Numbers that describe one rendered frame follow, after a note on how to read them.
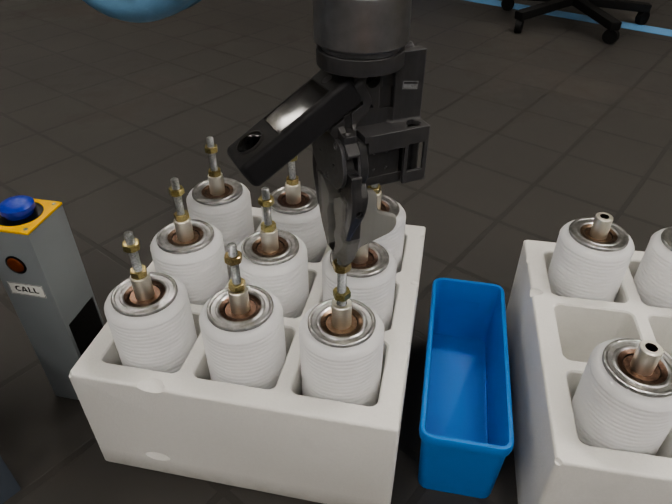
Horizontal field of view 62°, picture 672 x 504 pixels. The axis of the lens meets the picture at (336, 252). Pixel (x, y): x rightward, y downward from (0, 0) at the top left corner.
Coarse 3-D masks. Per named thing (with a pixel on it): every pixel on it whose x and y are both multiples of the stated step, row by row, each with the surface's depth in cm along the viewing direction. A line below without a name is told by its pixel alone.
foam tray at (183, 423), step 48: (96, 336) 71; (288, 336) 73; (384, 336) 70; (96, 384) 66; (144, 384) 65; (192, 384) 64; (288, 384) 64; (384, 384) 64; (96, 432) 72; (144, 432) 70; (192, 432) 68; (240, 432) 66; (288, 432) 64; (336, 432) 62; (384, 432) 60; (240, 480) 72; (288, 480) 70; (336, 480) 68; (384, 480) 66
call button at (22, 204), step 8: (8, 200) 68; (16, 200) 68; (24, 200) 68; (32, 200) 68; (0, 208) 66; (8, 208) 66; (16, 208) 66; (24, 208) 67; (32, 208) 68; (8, 216) 66; (16, 216) 66; (24, 216) 67
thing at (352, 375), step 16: (304, 320) 63; (304, 336) 61; (304, 352) 62; (320, 352) 60; (336, 352) 59; (352, 352) 59; (368, 352) 60; (304, 368) 64; (320, 368) 61; (336, 368) 60; (352, 368) 60; (368, 368) 61; (304, 384) 66; (320, 384) 62; (336, 384) 62; (352, 384) 62; (368, 384) 63; (336, 400) 63; (352, 400) 63; (368, 400) 65
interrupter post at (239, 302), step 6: (228, 288) 62; (246, 288) 62; (228, 294) 62; (234, 294) 62; (240, 294) 62; (246, 294) 62; (234, 300) 62; (240, 300) 62; (246, 300) 63; (234, 306) 63; (240, 306) 63; (246, 306) 63; (234, 312) 63; (240, 312) 63; (246, 312) 64
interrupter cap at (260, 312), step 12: (252, 288) 67; (216, 300) 65; (228, 300) 65; (252, 300) 65; (264, 300) 65; (216, 312) 63; (228, 312) 64; (252, 312) 64; (264, 312) 63; (216, 324) 62; (228, 324) 62; (240, 324) 62; (252, 324) 62
